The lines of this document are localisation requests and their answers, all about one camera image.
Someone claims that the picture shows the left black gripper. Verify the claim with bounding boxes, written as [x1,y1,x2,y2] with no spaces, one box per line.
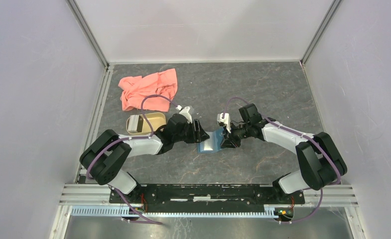
[173,119,210,143]

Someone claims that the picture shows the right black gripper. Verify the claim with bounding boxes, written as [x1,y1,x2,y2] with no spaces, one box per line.
[220,121,251,149]

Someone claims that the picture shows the blue card holder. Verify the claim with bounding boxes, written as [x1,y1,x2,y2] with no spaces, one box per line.
[197,128,224,154]

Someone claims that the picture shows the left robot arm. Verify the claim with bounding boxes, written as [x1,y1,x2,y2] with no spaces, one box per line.
[79,114,210,203]

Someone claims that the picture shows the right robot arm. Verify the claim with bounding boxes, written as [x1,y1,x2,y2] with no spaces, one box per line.
[217,104,348,203]

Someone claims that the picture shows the silver card in tray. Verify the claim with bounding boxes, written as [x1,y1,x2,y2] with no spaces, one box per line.
[127,115,144,134]

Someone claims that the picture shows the gold oval tray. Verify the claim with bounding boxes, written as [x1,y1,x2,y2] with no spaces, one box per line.
[126,112,166,135]

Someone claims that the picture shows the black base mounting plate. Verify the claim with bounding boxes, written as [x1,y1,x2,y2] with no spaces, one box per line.
[125,184,305,213]

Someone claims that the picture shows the pink crumpled cloth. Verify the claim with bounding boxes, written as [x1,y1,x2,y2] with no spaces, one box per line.
[118,68,178,112]

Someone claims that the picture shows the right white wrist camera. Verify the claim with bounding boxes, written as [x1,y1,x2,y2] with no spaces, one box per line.
[217,113,231,133]

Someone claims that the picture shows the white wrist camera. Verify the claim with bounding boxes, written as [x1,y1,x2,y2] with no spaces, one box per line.
[217,113,231,133]
[175,105,194,123]

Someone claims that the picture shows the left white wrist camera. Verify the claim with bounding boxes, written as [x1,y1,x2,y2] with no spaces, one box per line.
[175,105,194,123]

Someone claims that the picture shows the aluminium frame rail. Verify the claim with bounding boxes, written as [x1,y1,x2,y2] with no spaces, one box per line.
[50,184,367,239]

